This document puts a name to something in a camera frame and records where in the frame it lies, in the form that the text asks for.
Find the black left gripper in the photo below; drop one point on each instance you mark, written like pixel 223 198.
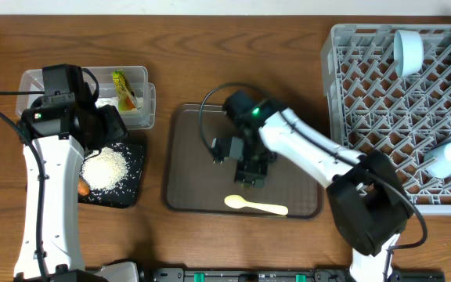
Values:
pixel 114 126

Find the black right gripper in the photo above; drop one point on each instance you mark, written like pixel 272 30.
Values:
pixel 249 172

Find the white napkin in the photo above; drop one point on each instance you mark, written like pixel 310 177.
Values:
pixel 106 102

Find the cream plastic spoon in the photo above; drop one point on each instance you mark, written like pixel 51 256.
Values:
pixel 237 202

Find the green snack wrapper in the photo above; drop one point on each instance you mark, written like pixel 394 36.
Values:
pixel 125 95

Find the rice grains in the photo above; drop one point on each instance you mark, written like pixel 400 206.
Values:
pixel 106 170

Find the orange carrot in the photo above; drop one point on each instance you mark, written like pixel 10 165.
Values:
pixel 83 187

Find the light blue bowl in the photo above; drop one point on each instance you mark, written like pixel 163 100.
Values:
pixel 408 52

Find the small blue cup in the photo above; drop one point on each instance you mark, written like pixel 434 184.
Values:
pixel 440 167

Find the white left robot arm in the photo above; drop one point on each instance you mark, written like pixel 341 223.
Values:
pixel 50 249

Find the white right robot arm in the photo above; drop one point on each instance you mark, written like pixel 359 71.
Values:
pixel 367 200

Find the black waste tray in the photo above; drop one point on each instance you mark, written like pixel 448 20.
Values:
pixel 131 188

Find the grey dishwasher rack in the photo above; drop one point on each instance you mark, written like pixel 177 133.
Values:
pixel 371 108

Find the clear plastic bin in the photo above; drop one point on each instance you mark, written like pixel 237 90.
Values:
pixel 137 76

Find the brown serving tray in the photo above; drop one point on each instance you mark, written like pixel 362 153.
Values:
pixel 194 183

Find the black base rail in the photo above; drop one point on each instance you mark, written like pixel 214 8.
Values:
pixel 313 275

